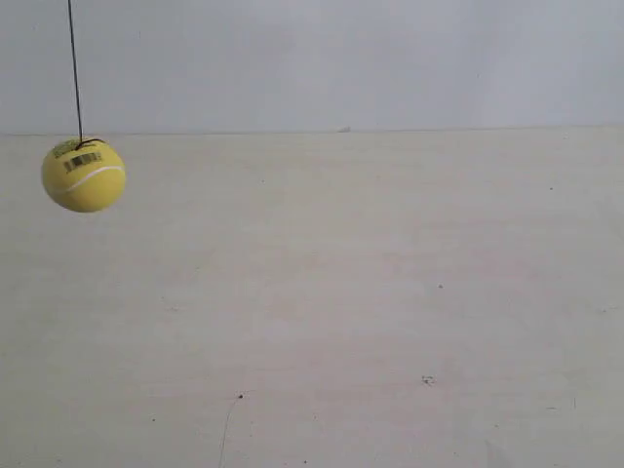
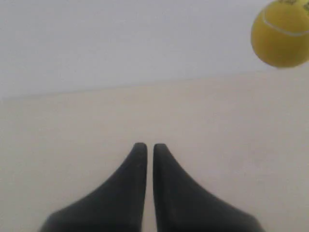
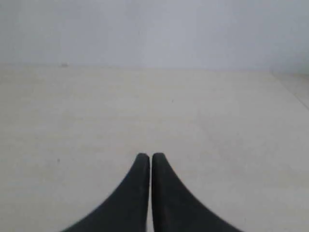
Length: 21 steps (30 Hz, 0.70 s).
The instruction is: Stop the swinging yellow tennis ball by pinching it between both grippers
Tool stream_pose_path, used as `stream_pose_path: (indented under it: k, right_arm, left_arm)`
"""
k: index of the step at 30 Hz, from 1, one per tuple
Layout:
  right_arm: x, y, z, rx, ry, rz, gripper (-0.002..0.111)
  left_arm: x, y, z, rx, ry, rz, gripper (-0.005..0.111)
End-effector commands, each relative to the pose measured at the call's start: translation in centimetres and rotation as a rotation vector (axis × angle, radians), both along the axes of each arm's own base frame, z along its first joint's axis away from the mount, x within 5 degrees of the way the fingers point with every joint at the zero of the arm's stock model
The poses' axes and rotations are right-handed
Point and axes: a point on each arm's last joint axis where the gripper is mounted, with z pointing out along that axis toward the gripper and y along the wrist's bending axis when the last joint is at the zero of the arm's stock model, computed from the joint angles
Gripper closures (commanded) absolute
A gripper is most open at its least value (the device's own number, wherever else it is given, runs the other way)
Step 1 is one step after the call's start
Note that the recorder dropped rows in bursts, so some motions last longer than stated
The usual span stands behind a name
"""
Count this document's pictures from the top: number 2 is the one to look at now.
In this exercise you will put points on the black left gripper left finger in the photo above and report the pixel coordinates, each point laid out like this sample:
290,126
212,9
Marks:
115,206

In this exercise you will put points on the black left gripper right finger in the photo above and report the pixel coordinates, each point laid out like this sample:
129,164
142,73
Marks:
183,205

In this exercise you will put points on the yellow tennis ball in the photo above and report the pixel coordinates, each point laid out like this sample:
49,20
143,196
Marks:
280,33

